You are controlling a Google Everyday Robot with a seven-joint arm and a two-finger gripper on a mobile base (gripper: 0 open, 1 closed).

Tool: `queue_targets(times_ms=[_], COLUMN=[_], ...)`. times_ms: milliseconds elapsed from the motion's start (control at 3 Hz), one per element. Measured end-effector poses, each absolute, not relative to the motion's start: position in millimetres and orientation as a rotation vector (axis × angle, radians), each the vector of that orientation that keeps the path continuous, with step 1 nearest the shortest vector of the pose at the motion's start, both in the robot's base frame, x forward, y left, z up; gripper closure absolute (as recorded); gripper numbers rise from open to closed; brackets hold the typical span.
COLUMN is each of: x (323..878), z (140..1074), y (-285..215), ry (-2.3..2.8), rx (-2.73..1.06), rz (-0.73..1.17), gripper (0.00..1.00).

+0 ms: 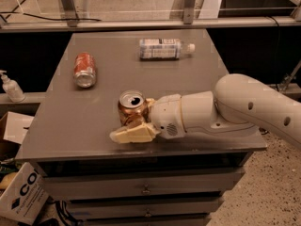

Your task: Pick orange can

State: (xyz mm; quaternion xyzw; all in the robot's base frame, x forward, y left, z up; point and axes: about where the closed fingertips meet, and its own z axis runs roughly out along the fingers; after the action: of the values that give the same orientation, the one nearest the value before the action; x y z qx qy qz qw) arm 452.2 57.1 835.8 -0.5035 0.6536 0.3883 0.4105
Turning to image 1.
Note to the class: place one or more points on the red orange lying can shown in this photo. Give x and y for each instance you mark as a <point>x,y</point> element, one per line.
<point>84,71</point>

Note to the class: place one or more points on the grey drawer cabinet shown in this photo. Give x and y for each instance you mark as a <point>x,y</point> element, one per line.
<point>175,182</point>

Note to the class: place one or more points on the clear plastic water bottle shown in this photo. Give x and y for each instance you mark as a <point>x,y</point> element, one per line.
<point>164,49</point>

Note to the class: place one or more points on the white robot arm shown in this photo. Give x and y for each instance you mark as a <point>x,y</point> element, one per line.
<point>237,103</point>

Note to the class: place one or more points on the white cardboard box with print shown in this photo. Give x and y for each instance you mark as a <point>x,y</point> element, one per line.
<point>24,197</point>

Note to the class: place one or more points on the white pump dispenser bottle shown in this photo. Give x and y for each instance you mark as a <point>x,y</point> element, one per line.
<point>11,88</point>

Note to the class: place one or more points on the open brown cardboard box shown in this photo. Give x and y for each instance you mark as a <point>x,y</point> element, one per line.
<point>13,128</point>

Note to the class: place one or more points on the gold orange soda can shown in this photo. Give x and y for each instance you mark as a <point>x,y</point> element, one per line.
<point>132,106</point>

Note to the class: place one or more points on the metal window frame rail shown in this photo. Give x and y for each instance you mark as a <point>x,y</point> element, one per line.
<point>264,21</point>

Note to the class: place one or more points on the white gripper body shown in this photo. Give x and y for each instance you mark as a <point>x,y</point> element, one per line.
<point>166,114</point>

